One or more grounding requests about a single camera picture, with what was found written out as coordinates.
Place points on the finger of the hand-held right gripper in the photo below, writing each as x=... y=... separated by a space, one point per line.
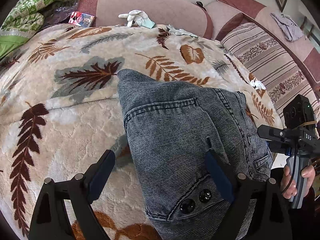
x=278 y=147
x=271 y=133

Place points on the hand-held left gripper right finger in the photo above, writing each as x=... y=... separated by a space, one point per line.
x=220 y=177

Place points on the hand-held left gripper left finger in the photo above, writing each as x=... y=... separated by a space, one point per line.
x=100 y=177

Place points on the grey denim pants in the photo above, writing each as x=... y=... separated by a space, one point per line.
x=170 y=135

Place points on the person's right hand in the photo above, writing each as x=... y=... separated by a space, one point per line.
x=288 y=182

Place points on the white paper scrap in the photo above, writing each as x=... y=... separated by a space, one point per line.
x=257 y=83

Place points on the beige leaf-print blanket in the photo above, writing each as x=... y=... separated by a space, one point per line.
x=75 y=120

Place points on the striped floral sofa cushion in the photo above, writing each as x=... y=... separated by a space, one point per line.
x=270 y=60

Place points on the grey crumpled cloth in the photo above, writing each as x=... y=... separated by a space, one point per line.
x=287 y=27

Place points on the pale work glove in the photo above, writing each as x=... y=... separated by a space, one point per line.
x=181 y=32

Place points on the small black object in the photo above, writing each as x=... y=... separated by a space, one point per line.
x=200 y=5

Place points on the red printed packet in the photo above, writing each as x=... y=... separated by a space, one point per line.
x=81 y=19

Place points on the white work glove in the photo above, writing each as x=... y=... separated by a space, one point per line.
x=136 y=17

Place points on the dark purple cloth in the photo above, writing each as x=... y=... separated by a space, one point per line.
x=62 y=13

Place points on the pink sofa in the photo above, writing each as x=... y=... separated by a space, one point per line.
x=150 y=5

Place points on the green patterned quilt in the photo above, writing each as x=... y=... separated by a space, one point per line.
x=37 y=2

